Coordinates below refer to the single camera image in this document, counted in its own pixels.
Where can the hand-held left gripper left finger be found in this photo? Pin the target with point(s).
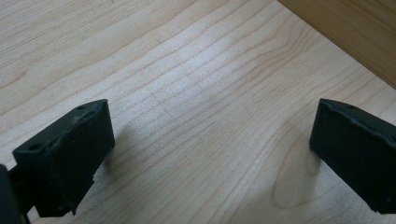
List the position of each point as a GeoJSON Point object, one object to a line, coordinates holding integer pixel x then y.
{"type": "Point", "coordinates": [67, 161]}

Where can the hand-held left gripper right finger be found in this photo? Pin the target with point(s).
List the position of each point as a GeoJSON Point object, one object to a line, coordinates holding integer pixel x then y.
{"type": "Point", "coordinates": [355, 155]}

